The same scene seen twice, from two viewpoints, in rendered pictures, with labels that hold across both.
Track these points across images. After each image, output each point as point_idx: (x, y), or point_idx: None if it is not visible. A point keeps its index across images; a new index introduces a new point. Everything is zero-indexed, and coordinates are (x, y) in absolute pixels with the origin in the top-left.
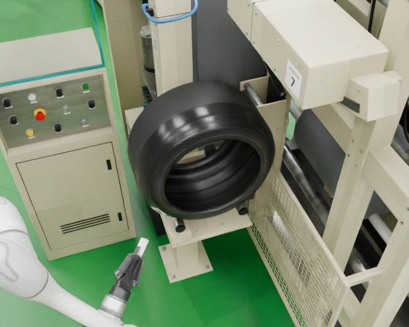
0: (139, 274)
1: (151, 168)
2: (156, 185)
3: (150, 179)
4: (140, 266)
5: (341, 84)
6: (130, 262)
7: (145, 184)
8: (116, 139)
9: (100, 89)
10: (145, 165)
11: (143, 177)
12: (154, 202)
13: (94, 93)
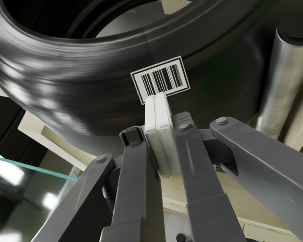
0: (298, 160)
1: None
2: (35, 54)
3: (15, 69)
4: (231, 140)
5: None
6: (87, 189)
7: (34, 88)
8: (262, 232)
9: (167, 216)
10: None
11: (19, 90)
12: (94, 76)
13: (169, 226)
